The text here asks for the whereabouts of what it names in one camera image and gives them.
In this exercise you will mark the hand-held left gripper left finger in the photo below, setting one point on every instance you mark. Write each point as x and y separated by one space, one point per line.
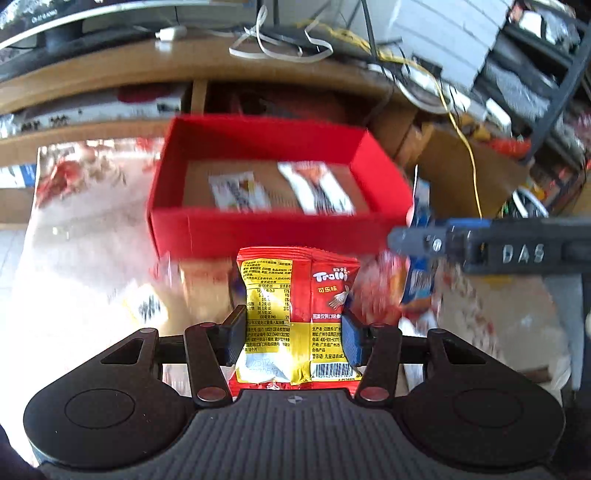
233 339

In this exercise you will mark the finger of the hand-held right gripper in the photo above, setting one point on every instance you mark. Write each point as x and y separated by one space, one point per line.
415 240

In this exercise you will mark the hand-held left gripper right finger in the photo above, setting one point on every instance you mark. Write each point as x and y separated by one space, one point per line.
354 339

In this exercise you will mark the blue snack packet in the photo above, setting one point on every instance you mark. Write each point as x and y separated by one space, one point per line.
418 286

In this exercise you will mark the red yellow gummy packet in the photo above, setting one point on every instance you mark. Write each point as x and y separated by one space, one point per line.
281 318

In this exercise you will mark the clear round cake packet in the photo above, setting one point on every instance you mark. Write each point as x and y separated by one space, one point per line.
381 286

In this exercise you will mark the beige pastry packet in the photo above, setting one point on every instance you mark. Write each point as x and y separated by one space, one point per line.
205 286

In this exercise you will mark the white steamed cake packet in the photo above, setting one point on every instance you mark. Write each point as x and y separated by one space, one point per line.
145 304

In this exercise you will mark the white packet with red label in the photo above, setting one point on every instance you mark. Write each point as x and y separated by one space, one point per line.
318 189

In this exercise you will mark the red cardboard box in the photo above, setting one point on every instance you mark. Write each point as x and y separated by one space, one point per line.
277 228

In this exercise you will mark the silver white snack packet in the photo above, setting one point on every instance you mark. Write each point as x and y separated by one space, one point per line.
240 194

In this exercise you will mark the brown cardboard box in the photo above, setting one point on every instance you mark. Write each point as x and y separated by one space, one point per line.
448 184

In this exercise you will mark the red plastic bag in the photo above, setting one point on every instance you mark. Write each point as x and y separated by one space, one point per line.
510 146

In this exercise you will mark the black shelf rack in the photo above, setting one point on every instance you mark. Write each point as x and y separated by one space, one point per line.
558 99

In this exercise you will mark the wooden TV stand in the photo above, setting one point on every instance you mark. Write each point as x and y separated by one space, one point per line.
115 78

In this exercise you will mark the white power adapter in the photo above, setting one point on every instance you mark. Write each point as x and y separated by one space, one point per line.
170 33

